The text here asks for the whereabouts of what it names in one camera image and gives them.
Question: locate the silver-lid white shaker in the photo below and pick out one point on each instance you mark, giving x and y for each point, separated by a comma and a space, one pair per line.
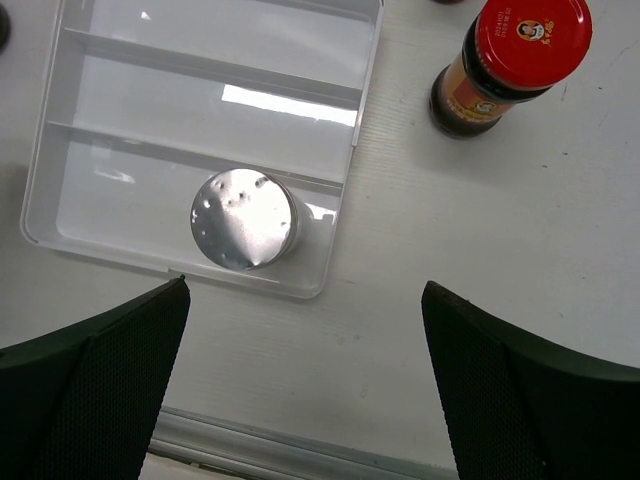
243, 219

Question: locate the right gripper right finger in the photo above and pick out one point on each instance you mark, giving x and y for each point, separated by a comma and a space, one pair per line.
518, 406

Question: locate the red-lid sauce jar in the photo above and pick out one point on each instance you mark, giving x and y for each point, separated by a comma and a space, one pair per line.
512, 53

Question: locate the white divided plastic tray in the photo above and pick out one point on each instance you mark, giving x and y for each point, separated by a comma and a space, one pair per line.
144, 101

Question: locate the aluminium front rail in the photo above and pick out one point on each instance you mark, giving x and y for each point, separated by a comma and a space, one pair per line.
254, 453

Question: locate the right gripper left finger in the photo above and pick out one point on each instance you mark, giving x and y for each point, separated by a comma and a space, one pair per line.
82, 402

